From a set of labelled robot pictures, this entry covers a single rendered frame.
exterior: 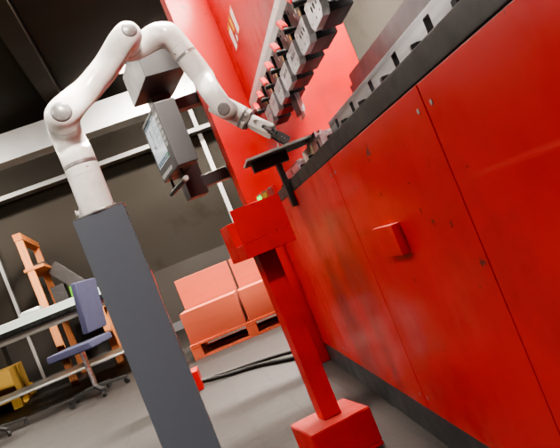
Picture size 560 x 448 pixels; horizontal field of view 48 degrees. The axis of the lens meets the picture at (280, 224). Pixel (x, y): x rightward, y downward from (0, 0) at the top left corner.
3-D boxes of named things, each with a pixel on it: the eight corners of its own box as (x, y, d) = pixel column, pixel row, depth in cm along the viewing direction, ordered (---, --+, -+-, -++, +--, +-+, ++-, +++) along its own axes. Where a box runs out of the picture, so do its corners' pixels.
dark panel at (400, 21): (380, 152, 332) (348, 75, 333) (383, 151, 332) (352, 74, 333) (468, 94, 220) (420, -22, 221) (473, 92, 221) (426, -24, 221)
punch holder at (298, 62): (294, 76, 217) (276, 32, 217) (316, 68, 218) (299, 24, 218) (300, 62, 202) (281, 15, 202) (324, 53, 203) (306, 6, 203)
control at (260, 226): (233, 264, 203) (212, 212, 203) (277, 246, 208) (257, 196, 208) (248, 259, 184) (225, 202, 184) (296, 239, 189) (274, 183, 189)
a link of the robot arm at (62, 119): (67, 147, 231) (65, 135, 215) (38, 127, 229) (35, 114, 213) (148, 46, 244) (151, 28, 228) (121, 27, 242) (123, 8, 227)
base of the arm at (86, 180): (70, 221, 215) (50, 172, 215) (78, 227, 233) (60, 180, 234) (124, 202, 218) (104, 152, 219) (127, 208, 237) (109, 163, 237)
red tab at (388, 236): (383, 257, 149) (372, 229, 149) (390, 253, 149) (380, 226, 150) (403, 255, 134) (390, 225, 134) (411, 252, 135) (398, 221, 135)
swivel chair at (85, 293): (134, 376, 585) (94, 276, 587) (131, 386, 531) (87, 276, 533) (74, 402, 574) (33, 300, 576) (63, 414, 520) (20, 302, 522)
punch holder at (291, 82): (286, 92, 236) (270, 52, 237) (308, 84, 237) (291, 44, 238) (292, 81, 221) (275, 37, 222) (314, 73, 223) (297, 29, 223)
